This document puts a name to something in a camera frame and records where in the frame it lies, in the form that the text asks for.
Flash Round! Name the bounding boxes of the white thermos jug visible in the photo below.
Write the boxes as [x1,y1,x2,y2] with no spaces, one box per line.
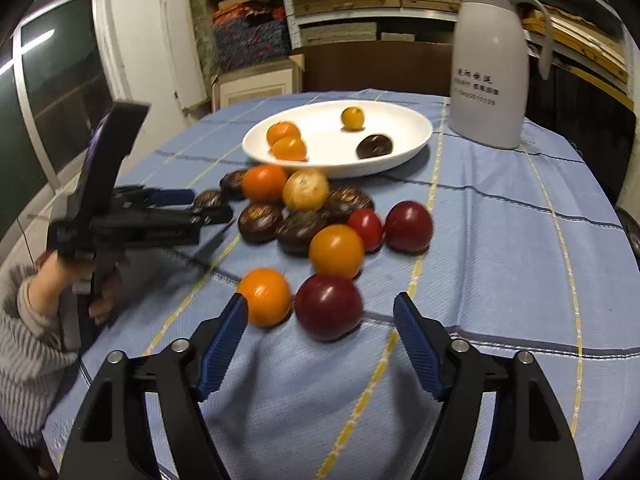
[446,0,556,150]

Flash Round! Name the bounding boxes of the white panel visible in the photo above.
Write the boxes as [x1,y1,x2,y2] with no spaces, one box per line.
[160,0,206,111]

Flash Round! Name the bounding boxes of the white metal shelf rack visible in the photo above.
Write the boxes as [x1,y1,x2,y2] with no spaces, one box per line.
[275,0,631,56]

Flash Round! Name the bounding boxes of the shelved stack of woven boxes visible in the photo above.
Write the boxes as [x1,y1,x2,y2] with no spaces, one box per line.
[292,0,628,83]

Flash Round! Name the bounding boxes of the white plate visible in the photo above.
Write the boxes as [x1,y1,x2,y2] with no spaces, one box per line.
[242,100,434,179]

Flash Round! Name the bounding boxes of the blue checked tablecloth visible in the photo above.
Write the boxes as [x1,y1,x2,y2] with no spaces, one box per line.
[42,89,636,480]

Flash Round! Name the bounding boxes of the pale yellow speckled pear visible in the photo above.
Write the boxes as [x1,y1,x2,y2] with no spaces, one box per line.
[282,169,331,212]

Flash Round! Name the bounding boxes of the brown wooden board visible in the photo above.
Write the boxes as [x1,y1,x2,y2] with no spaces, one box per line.
[292,40,456,97]

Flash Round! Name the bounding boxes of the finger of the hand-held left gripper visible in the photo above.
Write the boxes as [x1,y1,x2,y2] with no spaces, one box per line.
[120,205,234,250]
[114,186,197,208]

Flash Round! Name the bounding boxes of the smooth orange tomato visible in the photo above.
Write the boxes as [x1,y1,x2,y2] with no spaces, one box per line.
[308,224,366,280]

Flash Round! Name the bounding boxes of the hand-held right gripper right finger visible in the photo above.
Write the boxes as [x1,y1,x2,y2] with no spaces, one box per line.
[392,291,585,480]

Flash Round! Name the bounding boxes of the person's left hand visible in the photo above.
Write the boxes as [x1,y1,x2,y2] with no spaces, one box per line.
[27,250,126,326]

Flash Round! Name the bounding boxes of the red cherry tomato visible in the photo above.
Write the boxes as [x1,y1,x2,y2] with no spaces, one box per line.
[346,208,385,253]

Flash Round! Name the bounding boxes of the yellow cherry tomato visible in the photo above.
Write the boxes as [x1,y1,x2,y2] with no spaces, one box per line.
[341,106,366,132]

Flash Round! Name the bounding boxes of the stack of blue patterned boxes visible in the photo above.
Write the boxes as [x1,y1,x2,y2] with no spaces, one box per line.
[212,2,292,68]

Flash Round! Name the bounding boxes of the wooden picture frame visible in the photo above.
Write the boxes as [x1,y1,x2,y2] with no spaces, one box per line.
[210,55,306,113]

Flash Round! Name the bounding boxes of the large orange tangerine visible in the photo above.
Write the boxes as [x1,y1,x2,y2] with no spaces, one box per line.
[241,164,290,203]

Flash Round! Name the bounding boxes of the small orange tangerine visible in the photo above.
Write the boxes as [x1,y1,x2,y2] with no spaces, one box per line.
[266,121,302,147]
[270,137,308,162]

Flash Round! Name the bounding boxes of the person's left forearm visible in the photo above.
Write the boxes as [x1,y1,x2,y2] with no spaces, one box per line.
[0,265,81,448]

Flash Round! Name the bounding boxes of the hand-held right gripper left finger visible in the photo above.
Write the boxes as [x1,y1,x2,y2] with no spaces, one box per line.
[59,292,249,480]

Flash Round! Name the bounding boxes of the window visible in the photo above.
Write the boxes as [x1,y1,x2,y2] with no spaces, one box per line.
[0,0,131,241]

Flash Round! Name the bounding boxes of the grey marble slab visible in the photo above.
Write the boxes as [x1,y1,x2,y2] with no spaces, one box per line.
[189,0,221,106]

